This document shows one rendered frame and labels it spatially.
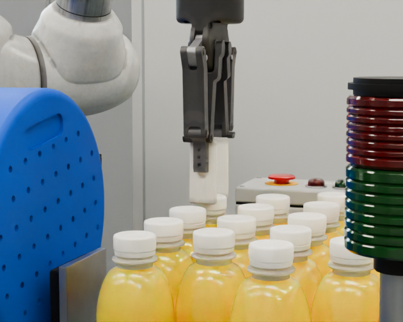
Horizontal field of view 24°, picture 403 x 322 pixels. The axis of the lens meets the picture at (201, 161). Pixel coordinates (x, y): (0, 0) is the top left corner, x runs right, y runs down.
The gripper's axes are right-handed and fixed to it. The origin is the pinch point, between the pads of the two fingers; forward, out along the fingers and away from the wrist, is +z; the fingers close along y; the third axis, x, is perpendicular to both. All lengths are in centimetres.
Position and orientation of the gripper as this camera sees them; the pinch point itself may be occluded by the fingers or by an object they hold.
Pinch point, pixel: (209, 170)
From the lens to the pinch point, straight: 104.8
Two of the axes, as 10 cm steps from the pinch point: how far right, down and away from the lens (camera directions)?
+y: -3.1, 1.1, -9.4
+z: 0.0, 9.9, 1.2
